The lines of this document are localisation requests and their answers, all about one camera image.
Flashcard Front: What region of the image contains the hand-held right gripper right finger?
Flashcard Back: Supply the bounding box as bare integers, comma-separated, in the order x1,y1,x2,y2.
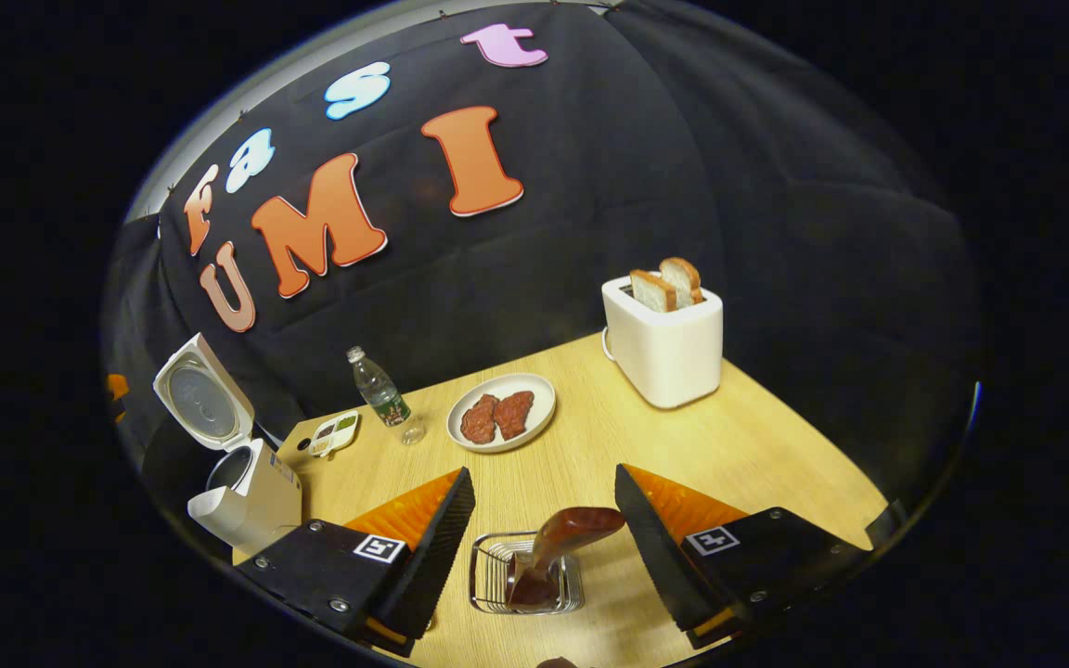
614,463,872,650

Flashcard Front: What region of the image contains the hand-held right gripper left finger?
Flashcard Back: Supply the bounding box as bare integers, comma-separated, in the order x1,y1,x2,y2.
233,466,477,658

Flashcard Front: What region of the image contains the metal wire chopstick holder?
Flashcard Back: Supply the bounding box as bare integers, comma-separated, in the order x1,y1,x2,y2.
469,531,585,616

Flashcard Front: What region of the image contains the dark wooden spoon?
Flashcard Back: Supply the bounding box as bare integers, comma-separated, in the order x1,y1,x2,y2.
507,507,626,609

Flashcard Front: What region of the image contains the white rice cooker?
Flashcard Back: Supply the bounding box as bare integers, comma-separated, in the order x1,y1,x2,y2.
153,332,303,558

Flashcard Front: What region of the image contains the red meat piece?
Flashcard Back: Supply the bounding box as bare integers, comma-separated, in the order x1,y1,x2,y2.
460,394,500,444
494,391,535,441

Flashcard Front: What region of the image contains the white divided bean dish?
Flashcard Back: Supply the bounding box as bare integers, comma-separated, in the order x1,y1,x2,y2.
308,410,361,458

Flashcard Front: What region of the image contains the clear plastic water bottle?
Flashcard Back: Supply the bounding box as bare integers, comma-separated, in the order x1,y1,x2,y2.
346,346,427,446

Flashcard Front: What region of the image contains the white oval plate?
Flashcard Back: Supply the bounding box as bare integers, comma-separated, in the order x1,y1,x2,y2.
446,373,558,454

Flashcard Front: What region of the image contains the white toaster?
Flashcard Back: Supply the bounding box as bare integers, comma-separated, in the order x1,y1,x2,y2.
601,276,724,410

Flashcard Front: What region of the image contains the toasted bread slice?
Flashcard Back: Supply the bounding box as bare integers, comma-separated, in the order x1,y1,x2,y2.
629,269,677,314
660,257,705,307

